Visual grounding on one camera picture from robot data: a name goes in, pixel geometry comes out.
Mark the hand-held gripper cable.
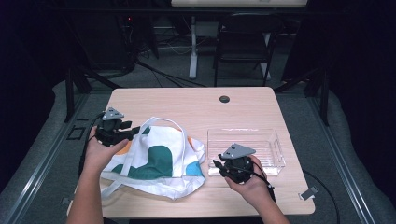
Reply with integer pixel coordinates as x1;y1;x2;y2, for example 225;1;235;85
218;161;276;203
78;113;106;176

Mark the white patterned tote bag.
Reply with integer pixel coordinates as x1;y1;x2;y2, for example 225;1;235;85
100;116;207;201

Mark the dark equipment with red light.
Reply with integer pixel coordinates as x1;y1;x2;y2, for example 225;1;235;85
116;12;157;63

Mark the left hand-held gripper cable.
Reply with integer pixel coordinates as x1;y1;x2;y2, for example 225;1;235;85
78;113;106;176

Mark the black chair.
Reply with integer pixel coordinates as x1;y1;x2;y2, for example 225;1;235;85
213;12;284;88

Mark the white table leg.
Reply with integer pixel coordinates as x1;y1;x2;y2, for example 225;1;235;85
189;15;199;79

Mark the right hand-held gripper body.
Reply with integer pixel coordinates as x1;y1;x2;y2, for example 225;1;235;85
219;143;257;185

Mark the person's left hand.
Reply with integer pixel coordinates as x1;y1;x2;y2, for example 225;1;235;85
83;126;129;176

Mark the right hand-held gripper cable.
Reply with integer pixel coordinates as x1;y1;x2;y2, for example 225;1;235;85
218;161;276;203

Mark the clear plastic tray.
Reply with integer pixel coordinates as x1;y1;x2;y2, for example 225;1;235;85
206;128;287;177

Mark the person's right hand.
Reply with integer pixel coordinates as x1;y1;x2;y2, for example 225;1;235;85
224;154;276;209

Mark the black floor cable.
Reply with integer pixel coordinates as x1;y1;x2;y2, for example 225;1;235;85
303;170;341;224
136;60;207;89

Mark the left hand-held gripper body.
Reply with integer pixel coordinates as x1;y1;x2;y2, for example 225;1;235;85
94;106;129;147

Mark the aluminium floor rail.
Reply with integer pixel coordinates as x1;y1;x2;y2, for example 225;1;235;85
0;92;92;224
306;92;377;224

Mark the black metal stand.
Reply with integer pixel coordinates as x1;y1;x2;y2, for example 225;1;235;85
274;66;331;127
64;66;122;123

